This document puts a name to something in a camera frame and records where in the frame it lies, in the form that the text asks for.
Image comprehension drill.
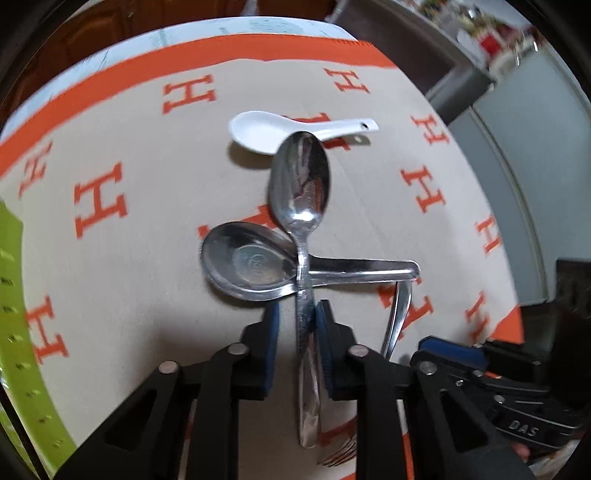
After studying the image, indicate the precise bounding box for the metal soup spoon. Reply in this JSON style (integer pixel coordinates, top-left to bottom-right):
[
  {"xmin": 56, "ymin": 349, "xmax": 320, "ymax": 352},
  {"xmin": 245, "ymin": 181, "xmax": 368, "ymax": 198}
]
[{"xmin": 198, "ymin": 220, "xmax": 422, "ymax": 302}]

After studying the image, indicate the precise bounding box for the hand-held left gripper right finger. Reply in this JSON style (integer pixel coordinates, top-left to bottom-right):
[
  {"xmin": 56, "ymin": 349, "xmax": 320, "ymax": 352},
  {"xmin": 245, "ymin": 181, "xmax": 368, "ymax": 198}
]
[{"xmin": 315, "ymin": 300, "xmax": 541, "ymax": 480}]

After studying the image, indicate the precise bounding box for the orange patterned cloth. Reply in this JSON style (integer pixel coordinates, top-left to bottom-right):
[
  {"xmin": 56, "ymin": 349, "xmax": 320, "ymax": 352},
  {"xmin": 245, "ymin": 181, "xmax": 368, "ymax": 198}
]
[{"xmin": 0, "ymin": 33, "xmax": 527, "ymax": 480}]

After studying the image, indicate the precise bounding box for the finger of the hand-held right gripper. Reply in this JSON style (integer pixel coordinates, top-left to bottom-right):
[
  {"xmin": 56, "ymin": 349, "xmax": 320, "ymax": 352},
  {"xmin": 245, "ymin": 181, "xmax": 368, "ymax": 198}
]
[
  {"xmin": 411, "ymin": 336, "xmax": 488, "ymax": 372},
  {"xmin": 485, "ymin": 339, "xmax": 550, "ymax": 388}
]

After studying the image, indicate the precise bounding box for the large metal spoon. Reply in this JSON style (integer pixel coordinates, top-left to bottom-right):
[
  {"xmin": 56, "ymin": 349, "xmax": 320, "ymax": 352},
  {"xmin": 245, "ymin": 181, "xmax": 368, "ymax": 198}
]
[{"xmin": 267, "ymin": 130, "xmax": 333, "ymax": 449}]

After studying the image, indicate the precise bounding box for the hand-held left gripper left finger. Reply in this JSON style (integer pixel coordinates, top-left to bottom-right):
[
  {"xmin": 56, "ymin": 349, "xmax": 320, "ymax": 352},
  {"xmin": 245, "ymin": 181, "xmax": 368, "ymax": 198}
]
[{"xmin": 55, "ymin": 304, "xmax": 281, "ymax": 480}]

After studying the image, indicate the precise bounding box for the green plastic tray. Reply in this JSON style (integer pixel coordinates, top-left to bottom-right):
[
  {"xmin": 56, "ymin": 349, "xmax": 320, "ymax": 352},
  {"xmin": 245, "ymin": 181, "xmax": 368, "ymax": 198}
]
[{"xmin": 0, "ymin": 198, "xmax": 78, "ymax": 462}]

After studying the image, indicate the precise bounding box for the metal fork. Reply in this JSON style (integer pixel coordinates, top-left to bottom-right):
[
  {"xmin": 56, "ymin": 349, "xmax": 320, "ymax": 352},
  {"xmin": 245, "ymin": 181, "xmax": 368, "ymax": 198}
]
[{"xmin": 318, "ymin": 277, "xmax": 415, "ymax": 468}]

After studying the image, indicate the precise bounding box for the white ceramic spoon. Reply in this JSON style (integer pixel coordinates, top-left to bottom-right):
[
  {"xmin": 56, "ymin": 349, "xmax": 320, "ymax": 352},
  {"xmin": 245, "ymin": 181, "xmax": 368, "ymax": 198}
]
[{"xmin": 228, "ymin": 111, "xmax": 380, "ymax": 156}]

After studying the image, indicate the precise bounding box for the grey refrigerator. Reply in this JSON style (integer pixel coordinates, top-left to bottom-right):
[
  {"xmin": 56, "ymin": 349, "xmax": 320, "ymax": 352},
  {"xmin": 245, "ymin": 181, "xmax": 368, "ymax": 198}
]
[{"xmin": 445, "ymin": 39, "xmax": 591, "ymax": 308}]

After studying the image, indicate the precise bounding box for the stainless steel cabinet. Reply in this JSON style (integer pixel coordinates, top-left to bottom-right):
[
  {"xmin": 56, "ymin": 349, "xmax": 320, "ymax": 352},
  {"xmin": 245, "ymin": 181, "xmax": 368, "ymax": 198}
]
[{"xmin": 342, "ymin": 0, "xmax": 498, "ymax": 125}]

